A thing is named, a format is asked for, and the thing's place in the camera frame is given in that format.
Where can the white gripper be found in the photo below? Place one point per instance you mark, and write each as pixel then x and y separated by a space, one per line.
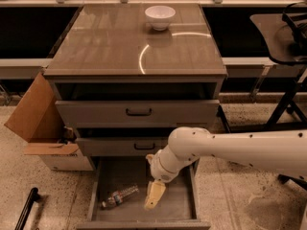
pixel 157 169

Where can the clear plastic water bottle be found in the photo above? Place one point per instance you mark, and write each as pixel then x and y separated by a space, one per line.
pixel 120 196

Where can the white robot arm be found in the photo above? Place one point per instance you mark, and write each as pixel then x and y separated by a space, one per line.
pixel 283 152

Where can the grey bottom drawer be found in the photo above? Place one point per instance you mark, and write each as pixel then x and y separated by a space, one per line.
pixel 178 209

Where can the grey drawer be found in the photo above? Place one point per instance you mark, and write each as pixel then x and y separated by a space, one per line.
pixel 178 209
pixel 121 146
pixel 82 114

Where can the grey middle drawer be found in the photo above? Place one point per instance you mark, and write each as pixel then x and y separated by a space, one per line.
pixel 121 146

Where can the grey drawer cabinet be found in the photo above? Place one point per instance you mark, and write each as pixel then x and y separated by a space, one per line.
pixel 112 53

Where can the grey top drawer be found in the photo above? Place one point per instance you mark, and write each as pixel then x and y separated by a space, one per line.
pixel 82 114

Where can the black bar bottom left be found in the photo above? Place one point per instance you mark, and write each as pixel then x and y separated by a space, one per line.
pixel 33 196

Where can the open cardboard box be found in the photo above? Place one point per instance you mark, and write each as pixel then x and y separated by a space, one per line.
pixel 37 121

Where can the black foot bottom right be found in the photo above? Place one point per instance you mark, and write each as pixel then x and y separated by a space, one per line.
pixel 284 179

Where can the white ceramic bowl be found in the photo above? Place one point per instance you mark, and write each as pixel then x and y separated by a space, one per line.
pixel 160 17

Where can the black stand with tray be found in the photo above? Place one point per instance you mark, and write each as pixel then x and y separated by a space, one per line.
pixel 264 51

